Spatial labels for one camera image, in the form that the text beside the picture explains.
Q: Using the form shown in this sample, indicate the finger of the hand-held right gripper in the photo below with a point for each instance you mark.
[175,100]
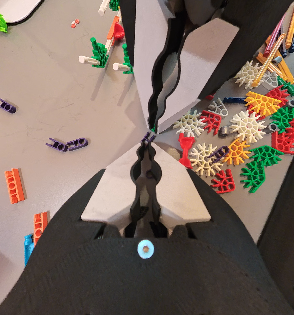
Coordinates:
[147,49]
[206,54]

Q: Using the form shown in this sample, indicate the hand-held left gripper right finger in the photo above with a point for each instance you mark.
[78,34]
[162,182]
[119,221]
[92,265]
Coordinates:
[183,196]

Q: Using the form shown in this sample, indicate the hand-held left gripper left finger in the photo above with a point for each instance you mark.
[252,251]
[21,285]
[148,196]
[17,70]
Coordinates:
[107,196]

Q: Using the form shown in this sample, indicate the toy rail assembly with spool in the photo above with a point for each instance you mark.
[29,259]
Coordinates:
[100,55]

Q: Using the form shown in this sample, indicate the red toy rod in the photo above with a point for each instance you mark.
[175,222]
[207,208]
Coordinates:
[274,37]

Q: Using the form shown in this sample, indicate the white snowflake toy connector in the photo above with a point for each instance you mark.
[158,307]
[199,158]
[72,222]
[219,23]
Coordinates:
[247,73]
[190,123]
[247,125]
[203,160]

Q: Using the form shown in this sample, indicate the red toy spool piece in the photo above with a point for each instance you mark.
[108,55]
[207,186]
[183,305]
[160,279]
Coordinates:
[185,147]

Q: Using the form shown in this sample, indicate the grey toy connector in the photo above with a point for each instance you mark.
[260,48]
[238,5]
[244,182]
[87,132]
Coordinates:
[271,80]
[219,108]

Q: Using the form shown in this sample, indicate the joined purple toy connectors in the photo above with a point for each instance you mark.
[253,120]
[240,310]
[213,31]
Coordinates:
[75,144]

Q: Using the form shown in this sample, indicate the yellow toy connector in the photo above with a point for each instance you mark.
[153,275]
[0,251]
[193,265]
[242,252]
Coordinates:
[236,151]
[262,102]

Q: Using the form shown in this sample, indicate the orange toy connector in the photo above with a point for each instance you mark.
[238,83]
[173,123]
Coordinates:
[14,185]
[40,226]

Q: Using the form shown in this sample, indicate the small red white scrap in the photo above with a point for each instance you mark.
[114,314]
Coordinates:
[75,23]

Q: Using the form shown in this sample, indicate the cyan toy panel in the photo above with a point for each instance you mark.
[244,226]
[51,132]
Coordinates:
[27,246]

